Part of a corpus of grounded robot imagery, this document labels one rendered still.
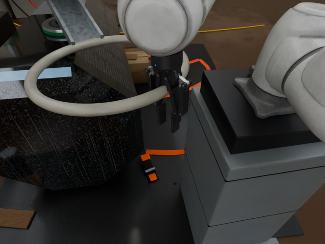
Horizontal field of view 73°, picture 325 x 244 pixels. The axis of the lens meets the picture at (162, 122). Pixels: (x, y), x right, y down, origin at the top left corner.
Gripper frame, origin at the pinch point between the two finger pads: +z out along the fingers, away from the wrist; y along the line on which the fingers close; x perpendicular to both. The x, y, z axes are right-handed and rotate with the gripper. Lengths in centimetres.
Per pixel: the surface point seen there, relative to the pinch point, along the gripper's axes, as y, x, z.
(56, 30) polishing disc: 79, -9, -7
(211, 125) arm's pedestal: -6.2, -14.0, 8.4
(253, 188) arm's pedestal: -25.4, -11.7, 22.8
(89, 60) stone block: 56, -10, 2
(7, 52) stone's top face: 79, 15, -4
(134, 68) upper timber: 124, -88, 57
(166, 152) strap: 43, -43, 82
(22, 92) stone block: 59, 21, 5
